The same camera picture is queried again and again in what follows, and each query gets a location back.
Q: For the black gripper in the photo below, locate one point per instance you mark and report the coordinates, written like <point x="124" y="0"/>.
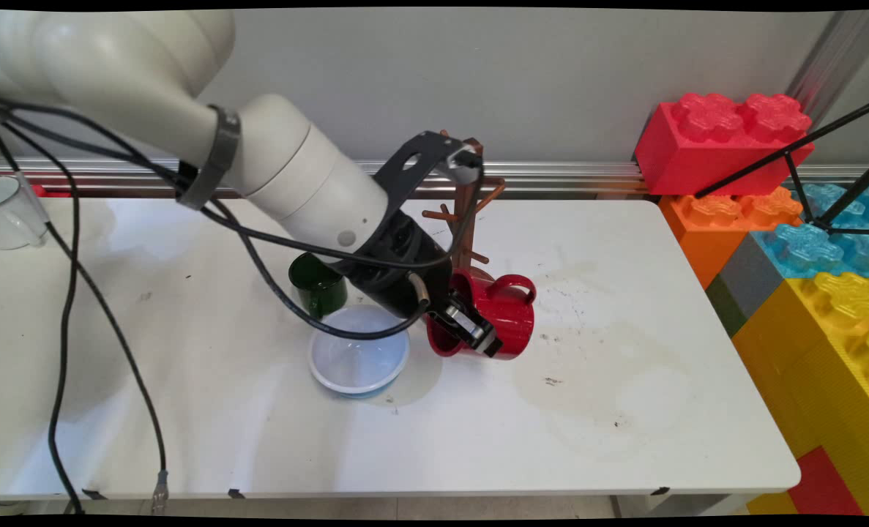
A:
<point x="401" y="274"/>

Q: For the red ceramic mug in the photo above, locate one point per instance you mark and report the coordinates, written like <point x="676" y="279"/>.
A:
<point x="507" y="322"/>

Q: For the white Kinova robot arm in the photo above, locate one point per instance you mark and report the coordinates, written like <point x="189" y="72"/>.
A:
<point x="127" y="66"/>

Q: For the brown wooden mug tree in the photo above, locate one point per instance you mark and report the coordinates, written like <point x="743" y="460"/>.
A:
<point x="471" y="201"/>

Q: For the white bowl with blue base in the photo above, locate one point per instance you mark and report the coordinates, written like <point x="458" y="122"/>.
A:
<point x="357" y="359"/>

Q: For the dark green mug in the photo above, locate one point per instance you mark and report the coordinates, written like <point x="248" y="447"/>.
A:
<point x="317" y="289"/>

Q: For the big orange toy brick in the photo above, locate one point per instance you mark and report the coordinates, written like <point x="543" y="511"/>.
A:
<point x="705" y="234"/>

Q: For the big dark green toy brick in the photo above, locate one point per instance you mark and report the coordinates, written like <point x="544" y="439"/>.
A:
<point x="727" y="307"/>

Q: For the black tape piece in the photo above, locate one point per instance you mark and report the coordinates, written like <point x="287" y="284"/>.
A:
<point x="660" y="491"/>
<point x="237" y="493"/>
<point x="93" y="494"/>

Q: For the big grey toy brick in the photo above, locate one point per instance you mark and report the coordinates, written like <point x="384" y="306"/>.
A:
<point x="749" y="274"/>

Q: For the big red toy brick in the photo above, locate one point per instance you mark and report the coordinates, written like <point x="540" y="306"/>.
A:
<point x="705" y="143"/>

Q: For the big blue toy brick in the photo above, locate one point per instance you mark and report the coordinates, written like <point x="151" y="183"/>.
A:
<point x="807" y="245"/>

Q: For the big yellow toy brick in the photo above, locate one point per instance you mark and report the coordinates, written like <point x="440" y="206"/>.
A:
<point x="822" y="351"/>

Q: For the black tripod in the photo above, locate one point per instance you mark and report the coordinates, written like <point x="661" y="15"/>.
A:
<point x="793" y="157"/>

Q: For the flat red toy brick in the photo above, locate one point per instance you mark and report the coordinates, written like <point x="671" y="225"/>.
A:
<point x="826" y="483"/>

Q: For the small red object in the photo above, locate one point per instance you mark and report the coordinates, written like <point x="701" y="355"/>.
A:
<point x="50" y="191"/>

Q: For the slanted aluminium profile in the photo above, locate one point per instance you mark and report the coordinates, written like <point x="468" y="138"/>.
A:
<point x="833" y="58"/>

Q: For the clear plastic measuring cup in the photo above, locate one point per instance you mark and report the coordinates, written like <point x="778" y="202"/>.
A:
<point x="11" y="216"/>

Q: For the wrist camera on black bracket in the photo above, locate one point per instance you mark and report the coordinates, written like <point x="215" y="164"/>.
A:
<point x="419" y="157"/>

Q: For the aluminium rail along wall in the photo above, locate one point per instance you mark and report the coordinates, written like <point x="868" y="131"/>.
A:
<point x="566" y="176"/>

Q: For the grey table leg frame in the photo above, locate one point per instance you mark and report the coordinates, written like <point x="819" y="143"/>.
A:
<point x="683" y="503"/>

